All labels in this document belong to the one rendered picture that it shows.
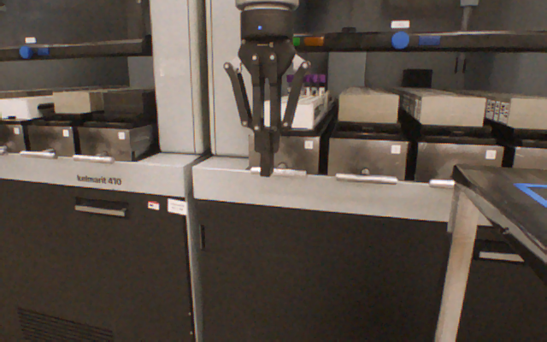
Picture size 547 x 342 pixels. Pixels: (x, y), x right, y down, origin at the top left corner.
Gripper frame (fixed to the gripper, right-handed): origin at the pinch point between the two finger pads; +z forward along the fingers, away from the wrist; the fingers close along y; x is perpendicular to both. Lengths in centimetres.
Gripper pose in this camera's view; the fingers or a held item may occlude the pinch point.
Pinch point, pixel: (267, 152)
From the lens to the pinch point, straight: 51.4
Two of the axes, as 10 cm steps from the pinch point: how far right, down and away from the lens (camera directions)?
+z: 0.0, 9.7, 2.5
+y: -9.7, -0.6, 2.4
